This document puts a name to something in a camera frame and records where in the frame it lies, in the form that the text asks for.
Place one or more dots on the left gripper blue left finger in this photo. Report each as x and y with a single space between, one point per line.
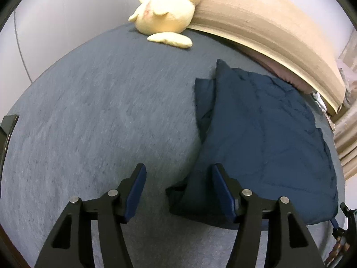
130 190

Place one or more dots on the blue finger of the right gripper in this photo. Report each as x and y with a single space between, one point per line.
334 223

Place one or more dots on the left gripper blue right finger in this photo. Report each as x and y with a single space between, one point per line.
228 191

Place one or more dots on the navy blue puffer jacket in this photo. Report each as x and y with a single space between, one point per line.
264 134

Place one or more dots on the grey bed sheet mattress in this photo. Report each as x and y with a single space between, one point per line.
89 119

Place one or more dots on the beige patterned curtain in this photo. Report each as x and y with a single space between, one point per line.
345 120

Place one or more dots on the white crumpled cloth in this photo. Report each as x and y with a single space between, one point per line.
319 101

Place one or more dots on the yellow Pikachu plush toy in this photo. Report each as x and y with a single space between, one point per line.
163 21

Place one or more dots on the beige woven bamboo mat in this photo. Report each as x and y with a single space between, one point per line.
280 30

